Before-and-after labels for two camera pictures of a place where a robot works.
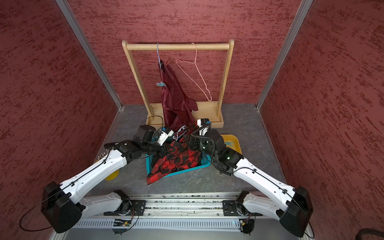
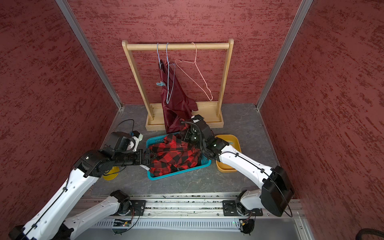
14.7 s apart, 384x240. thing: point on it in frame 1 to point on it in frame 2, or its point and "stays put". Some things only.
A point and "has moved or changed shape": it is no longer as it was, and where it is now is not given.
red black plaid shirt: x=176 y=156 has moved or changed shape
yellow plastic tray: x=231 y=141 stays put
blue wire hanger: x=177 y=135 to x=167 y=100
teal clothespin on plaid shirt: x=161 y=84 stays put
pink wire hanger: x=199 y=71 stays put
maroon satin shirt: x=177 y=105 stays put
